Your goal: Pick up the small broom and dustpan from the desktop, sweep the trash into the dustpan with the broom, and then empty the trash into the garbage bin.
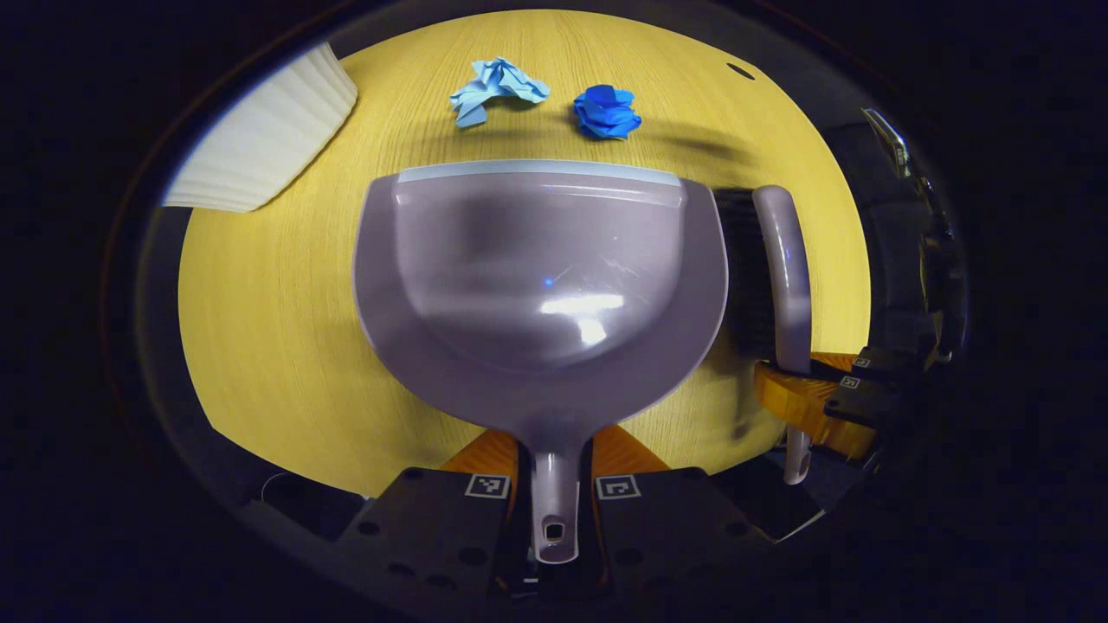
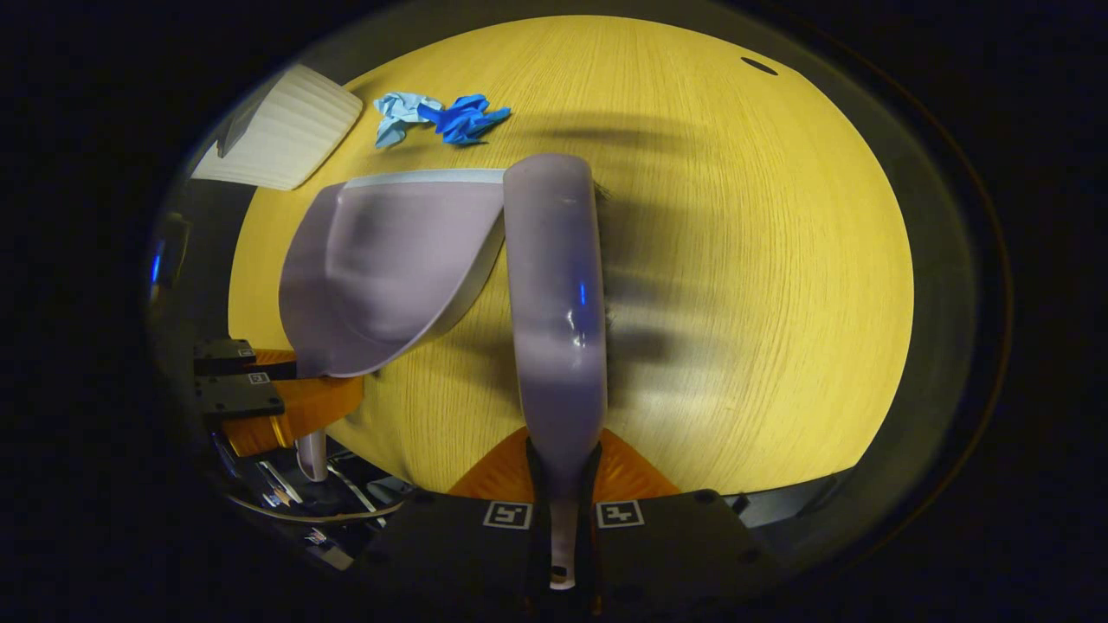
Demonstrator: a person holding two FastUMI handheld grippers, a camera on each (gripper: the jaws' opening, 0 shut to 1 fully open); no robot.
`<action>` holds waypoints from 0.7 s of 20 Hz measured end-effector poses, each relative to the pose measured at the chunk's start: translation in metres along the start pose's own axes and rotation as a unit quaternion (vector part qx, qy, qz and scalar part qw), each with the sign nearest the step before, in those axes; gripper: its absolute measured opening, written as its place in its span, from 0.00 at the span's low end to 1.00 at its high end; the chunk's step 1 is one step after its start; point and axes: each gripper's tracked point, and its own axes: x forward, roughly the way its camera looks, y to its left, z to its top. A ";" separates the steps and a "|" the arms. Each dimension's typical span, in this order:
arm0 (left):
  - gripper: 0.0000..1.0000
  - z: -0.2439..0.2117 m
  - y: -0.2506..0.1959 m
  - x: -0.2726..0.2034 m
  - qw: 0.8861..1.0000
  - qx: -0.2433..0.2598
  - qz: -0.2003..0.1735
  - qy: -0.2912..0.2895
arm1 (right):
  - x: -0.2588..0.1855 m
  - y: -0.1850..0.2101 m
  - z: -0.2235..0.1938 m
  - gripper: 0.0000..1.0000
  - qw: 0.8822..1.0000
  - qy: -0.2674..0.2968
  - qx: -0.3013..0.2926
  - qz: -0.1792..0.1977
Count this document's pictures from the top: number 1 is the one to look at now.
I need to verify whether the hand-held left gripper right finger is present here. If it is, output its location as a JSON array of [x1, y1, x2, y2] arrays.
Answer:
[[580, 424, 777, 600]]

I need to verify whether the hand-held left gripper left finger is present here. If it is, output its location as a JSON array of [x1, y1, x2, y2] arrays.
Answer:
[[329, 428, 531, 611]]

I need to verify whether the small grey broom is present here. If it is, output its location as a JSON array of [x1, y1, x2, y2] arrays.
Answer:
[[712, 184, 815, 485]]

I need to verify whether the grey plastic dustpan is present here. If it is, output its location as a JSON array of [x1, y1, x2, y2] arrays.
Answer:
[[352, 159, 731, 565]]

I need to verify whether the dark blue paper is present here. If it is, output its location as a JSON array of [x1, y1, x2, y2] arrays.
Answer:
[[572, 84, 643, 141]]

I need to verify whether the white garbage bin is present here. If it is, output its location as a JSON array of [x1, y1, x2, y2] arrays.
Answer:
[[162, 43, 359, 214]]

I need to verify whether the light blue paper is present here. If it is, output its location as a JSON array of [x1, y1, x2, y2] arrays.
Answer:
[[448, 57, 551, 130]]

